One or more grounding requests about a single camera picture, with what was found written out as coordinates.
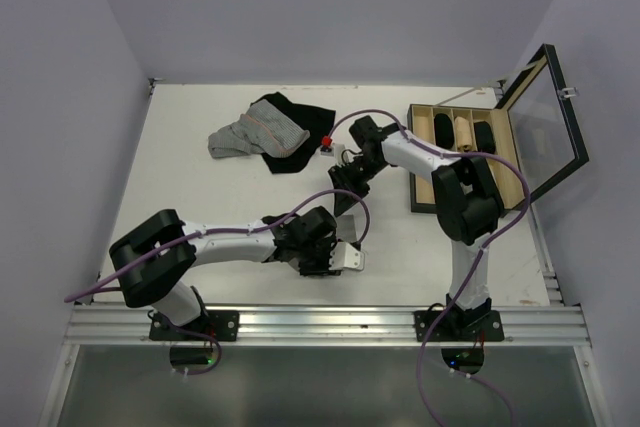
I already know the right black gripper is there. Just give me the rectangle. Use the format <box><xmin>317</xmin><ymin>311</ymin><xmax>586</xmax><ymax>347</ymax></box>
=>
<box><xmin>329</xmin><ymin>154</ymin><xmax>386</xmax><ymax>215</ymax></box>

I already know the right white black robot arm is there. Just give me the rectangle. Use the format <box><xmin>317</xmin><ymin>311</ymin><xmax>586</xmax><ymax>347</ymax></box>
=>
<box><xmin>328</xmin><ymin>116</ymin><xmax>504</xmax><ymax>340</ymax></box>

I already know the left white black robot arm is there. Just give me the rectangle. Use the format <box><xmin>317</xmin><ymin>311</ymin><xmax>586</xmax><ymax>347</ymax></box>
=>
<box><xmin>118</xmin><ymin>207</ymin><xmax>339</xmax><ymax>340</ymax></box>

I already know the striped grey underwear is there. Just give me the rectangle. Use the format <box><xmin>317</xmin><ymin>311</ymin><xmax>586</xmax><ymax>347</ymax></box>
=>
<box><xmin>208</xmin><ymin>100</ymin><xmax>310</xmax><ymax>159</ymax></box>

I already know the black rolled underwear left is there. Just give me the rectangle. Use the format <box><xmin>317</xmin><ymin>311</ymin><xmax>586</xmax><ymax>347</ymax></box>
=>
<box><xmin>434</xmin><ymin>113</ymin><xmax>455</xmax><ymax>150</ymax></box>

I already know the black rolled underwear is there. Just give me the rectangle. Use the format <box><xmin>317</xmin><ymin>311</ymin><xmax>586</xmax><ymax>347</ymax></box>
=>
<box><xmin>474</xmin><ymin>121</ymin><xmax>496</xmax><ymax>154</ymax></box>
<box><xmin>434</xmin><ymin>113</ymin><xmax>455</xmax><ymax>150</ymax></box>

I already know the beige rolled underwear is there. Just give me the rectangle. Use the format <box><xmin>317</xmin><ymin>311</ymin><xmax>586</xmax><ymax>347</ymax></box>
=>
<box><xmin>454</xmin><ymin>116</ymin><xmax>473</xmax><ymax>152</ymax></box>

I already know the black rolled underwear right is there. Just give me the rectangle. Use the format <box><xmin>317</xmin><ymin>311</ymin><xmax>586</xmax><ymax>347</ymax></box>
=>
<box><xmin>474</xmin><ymin>121</ymin><xmax>496</xmax><ymax>154</ymax></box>

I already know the wooden compartment box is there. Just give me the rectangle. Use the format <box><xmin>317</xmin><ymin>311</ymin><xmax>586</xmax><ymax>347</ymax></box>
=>
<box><xmin>407</xmin><ymin>104</ymin><xmax>524</xmax><ymax>214</ymax></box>

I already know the glass box lid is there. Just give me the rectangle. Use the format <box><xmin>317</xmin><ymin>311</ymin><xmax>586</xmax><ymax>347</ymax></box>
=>
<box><xmin>495</xmin><ymin>44</ymin><xmax>589</xmax><ymax>201</ymax></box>

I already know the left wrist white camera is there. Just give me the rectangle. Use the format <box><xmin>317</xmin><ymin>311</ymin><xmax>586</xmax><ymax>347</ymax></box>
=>
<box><xmin>329</xmin><ymin>241</ymin><xmax>365</xmax><ymax>272</ymax></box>

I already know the wrist white camera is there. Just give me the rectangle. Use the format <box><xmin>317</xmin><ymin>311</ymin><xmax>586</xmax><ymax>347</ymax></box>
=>
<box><xmin>319</xmin><ymin>136</ymin><xmax>346</xmax><ymax>165</ymax></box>
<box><xmin>329</xmin><ymin>241</ymin><xmax>365</xmax><ymax>272</ymax></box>

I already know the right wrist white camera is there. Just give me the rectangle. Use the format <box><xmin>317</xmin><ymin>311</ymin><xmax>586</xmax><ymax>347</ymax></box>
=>
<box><xmin>319</xmin><ymin>136</ymin><xmax>346</xmax><ymax>165</ymax></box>

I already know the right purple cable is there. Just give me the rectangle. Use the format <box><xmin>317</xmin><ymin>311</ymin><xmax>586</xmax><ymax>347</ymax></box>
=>
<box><xmin>327</xmin><ymin>107</ymin><xmax>531</xmax><ymax>427</ymax></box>

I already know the purple cable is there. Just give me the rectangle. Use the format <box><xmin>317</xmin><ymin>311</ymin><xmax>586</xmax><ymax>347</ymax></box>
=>
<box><xmin>327</xmin><ymin>107</ymin><xmax>531</xmax><ymax>427</ymax></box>
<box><xmin>64</xmin><ymin>188</ymin><xmax>372</xmax><ymax>304</ymax></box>

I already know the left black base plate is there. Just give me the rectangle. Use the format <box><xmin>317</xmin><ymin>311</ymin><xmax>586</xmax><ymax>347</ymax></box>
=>
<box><xmin>147</xmin><ymin>310</ymin><xmax>239</xmax><ymax>342</ymax></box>

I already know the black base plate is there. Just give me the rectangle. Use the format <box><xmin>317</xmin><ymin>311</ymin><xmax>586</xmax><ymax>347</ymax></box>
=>
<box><xmin>413</xmin><ymin>310</ymin><xmax>505</xmax><ymax>343</ymax></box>
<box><xmin>147</xmin><ymin>310</ymin><xmax>239</xmax><ymax>342</ymax></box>

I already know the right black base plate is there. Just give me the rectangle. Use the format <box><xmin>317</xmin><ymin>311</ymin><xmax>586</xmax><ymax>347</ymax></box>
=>
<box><xmin>413</xmin><ymin>310</ymin><xmax>505</xmax><ymax>343</ymax></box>

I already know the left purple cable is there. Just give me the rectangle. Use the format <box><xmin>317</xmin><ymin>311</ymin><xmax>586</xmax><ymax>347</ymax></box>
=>
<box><xmin>64</xmin><ymin>188</ymin><xmax>372</xmax><ymax>304</ymax></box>

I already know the aluminium mounting rail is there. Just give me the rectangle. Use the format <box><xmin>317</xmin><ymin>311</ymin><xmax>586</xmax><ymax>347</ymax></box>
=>
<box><xmin>63</xmin><ymin>303</ymin><xmax>591</xmax><ymax>347</ymax></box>

